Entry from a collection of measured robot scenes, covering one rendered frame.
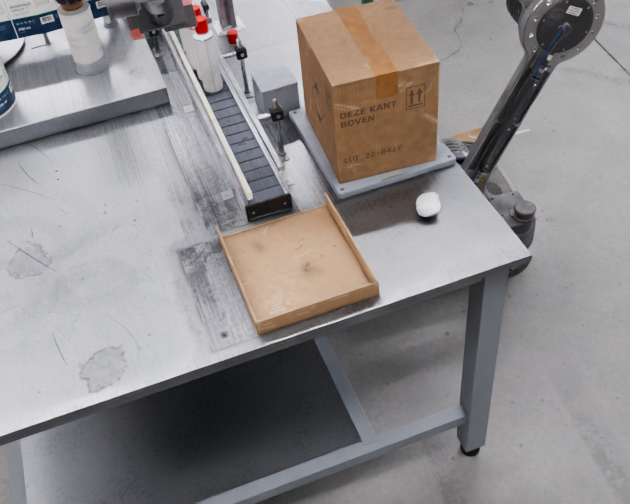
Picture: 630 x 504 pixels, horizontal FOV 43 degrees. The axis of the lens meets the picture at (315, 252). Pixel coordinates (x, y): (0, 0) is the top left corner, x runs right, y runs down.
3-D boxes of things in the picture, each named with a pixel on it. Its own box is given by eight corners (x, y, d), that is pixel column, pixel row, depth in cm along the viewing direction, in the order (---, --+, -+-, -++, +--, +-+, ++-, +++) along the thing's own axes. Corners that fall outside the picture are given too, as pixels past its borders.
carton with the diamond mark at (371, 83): (305, 113, 204) (295, 17, 184) (393, 92, 207) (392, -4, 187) (339, 185, 183) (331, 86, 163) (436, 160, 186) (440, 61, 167)
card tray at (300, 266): (218, 238, 176) (215, 225, 174) (327, 204, 181) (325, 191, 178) (258, 335, 156) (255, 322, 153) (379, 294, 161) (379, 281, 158)
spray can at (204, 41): (202, 86, 211) (187, 16, 196) (220, 81, 212) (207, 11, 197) (207, 96, 207) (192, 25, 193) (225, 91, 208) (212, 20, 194)
